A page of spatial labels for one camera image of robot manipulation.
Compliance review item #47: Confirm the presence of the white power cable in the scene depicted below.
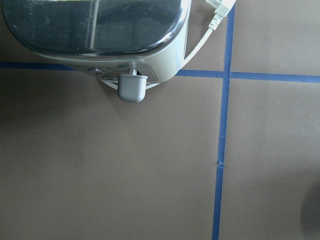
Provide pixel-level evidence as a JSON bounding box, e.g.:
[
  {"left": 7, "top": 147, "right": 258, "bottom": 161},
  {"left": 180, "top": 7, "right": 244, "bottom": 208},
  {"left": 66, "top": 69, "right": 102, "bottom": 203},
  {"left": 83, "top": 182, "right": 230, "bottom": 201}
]
[{"left": 183, "top": 0, "right": 236, "bottom": 66}]

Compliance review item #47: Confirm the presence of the cream bread maker appliance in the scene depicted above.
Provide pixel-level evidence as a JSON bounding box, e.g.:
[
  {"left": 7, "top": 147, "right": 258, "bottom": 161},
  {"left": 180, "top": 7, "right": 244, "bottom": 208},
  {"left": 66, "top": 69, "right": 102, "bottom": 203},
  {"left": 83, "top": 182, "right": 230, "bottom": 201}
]
[{"left": 1, "top": 0, "right": 191, "bottom": 103}]

